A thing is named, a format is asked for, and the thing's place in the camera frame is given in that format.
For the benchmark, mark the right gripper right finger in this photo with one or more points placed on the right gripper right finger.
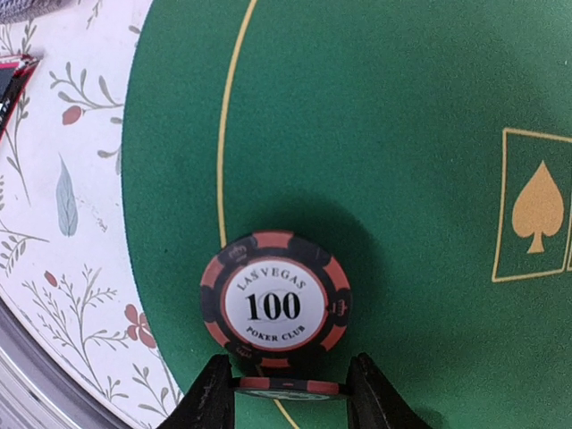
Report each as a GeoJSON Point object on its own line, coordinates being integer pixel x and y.
{"type": "Point", "coordinates": [374, 402]}

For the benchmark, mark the floral tablecloth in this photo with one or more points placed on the floral tablecloth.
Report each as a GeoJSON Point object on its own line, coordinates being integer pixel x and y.
{"type": "Point", "coordinates": [65, 267]}

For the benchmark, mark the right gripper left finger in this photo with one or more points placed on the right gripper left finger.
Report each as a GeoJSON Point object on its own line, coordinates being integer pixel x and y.
{"type": "Point", "coordinates": [210, 402]}

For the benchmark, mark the red black triangle card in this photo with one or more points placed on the red black triangle card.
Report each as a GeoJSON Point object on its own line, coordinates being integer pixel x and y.
{"type": "Point", "coordinates": [16, 70]}

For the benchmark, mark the round green poker mat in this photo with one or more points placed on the round green poker mat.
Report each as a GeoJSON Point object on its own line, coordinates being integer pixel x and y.
{"type": "Point", "coordinates": [426, 144]}

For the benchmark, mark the black red 100 chip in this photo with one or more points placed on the black red 100 chip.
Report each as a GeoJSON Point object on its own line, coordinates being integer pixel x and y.
{"type": "Point", "coordinates": [275, 299]}

